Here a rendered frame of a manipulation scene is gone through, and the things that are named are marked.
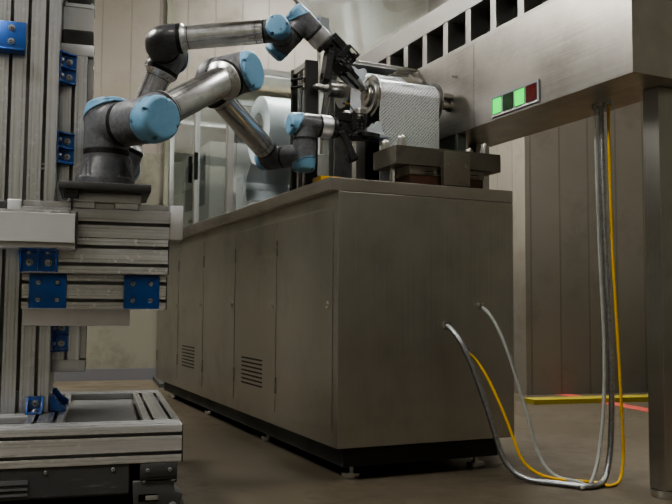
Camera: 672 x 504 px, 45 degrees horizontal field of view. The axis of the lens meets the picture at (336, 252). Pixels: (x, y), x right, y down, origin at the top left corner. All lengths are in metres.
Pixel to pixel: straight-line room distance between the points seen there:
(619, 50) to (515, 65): 0.47
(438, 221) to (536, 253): 2.55
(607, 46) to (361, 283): 0.96
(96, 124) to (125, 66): 3.97
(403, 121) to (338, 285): 0.73
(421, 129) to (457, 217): 0.42
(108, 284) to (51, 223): 0.26
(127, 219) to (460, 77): 1.41
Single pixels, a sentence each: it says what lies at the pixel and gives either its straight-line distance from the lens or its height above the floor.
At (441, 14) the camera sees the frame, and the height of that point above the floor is 1.62.
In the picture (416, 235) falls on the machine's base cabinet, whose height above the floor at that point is 0.74.
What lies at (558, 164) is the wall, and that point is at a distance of 5.24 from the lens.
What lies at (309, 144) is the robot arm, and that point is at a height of 1.04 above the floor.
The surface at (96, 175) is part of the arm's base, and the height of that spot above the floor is 0.84.
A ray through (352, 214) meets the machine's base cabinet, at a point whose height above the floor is 0.79.
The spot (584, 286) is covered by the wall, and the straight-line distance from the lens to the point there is 5.26.
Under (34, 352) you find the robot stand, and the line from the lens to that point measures 2.33.
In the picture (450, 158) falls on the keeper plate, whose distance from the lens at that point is 2.69.
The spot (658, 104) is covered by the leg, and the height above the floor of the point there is 1.09.
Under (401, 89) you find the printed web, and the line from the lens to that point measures 2.90.
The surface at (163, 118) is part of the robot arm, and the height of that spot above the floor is 0.98.
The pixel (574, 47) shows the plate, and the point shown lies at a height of 1.27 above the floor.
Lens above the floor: 0.51
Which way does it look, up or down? 4 degrees up
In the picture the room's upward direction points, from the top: straight up
